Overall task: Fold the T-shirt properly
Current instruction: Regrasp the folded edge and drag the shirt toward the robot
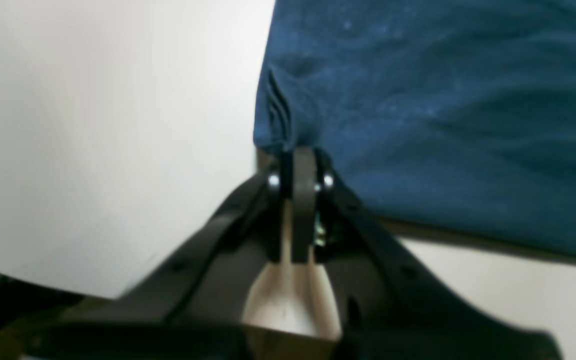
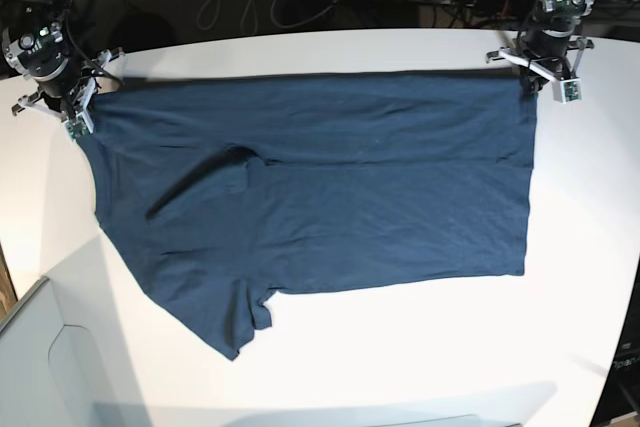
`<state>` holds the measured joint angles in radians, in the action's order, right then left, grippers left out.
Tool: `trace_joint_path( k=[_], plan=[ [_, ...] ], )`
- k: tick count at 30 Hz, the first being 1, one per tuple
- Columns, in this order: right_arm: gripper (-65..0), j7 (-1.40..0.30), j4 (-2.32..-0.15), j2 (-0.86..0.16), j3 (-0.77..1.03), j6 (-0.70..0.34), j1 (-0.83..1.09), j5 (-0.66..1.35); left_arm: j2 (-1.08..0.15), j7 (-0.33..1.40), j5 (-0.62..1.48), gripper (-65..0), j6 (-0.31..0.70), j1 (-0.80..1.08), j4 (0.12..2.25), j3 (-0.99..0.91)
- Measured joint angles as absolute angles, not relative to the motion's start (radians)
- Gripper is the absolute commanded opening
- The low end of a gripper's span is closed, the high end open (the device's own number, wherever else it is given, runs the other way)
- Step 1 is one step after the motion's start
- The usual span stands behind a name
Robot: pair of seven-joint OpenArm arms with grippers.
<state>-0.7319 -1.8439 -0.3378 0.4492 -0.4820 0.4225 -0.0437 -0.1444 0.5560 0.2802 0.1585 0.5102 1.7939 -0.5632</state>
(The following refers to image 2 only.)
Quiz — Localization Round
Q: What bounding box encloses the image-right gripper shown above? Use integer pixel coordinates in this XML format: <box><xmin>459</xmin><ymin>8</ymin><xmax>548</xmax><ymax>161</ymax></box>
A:
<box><xmin>485</xmin><ymin>29</ymin><xmax>595</xmax><ymax>95</ymax></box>

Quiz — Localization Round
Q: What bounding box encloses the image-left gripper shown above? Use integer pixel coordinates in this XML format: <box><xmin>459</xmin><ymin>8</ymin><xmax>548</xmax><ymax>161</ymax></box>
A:
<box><xmin>10</xmin><ymin>48</ymin><xmax>125</xmax><ymax>121</ymax></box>

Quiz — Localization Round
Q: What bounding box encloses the dark blue T-shirt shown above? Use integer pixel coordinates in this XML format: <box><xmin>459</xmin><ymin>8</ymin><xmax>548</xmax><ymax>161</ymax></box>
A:
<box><xmin>78</xmin><ymin>73</ymin><xmax>537</xmax><ymax>359</ymax></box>

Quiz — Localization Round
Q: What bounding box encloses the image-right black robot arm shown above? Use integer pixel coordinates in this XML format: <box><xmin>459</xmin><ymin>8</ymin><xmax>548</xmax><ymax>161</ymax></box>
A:
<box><xmin>485</xmin><ymin>0</ymin><xmax>595</xmax><ymax>104</ymax></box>

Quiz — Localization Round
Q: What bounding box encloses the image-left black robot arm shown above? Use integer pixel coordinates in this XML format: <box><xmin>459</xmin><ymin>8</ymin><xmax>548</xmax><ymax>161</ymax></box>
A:
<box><xmin>1</xmin><ymin>0</ymin><xmax>124</xmax><ymax>139</ymax></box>

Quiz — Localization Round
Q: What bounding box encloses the grey partition panel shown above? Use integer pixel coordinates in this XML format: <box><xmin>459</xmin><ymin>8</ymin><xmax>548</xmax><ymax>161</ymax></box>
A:
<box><xmin>0</xmin><ymin>275</ymin><xmax>151</xmax><ymax>427</ymax></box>

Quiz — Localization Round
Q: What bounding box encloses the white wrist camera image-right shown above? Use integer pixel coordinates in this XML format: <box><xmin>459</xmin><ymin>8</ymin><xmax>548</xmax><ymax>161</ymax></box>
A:
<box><xmin>551</xmin><ymin>78</ymin><xmax>582</xmax><ymax>104</ymax></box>

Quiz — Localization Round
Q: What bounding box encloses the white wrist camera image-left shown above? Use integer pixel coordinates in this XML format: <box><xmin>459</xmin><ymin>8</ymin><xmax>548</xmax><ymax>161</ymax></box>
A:
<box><xmin>63</xmin><ymin>111</ymin><xmax>94</xmax><ymax>141</ymax></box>

